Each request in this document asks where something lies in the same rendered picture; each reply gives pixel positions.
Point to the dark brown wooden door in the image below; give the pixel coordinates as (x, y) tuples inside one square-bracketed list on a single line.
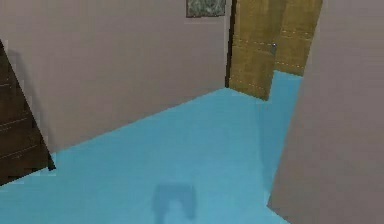
[(16, 133)]

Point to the grey framed wall picture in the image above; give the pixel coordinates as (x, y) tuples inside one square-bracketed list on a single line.
[(205, 7)]

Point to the light brown wooden door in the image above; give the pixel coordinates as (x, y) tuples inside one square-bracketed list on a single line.
[(296, 40), (253, 50)]

